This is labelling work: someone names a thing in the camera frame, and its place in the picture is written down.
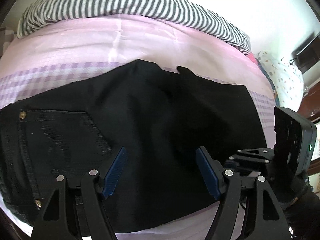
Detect grey striped blanket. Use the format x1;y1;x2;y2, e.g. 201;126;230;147
17;0;251;55

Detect black wall-mounted device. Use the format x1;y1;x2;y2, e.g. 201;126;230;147
291;33;319;73

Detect black denim pants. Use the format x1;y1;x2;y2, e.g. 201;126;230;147
1;60;267;233

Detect pink checked bed sheet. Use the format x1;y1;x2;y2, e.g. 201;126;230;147
0;13;277;240

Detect white dotted pillow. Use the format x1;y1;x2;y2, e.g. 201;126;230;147
257;51;304;112

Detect dark wooden furniture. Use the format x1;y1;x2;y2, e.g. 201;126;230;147
298;82;320;122

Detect dark gloved hand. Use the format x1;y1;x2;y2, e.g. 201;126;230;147
274;172;312;210

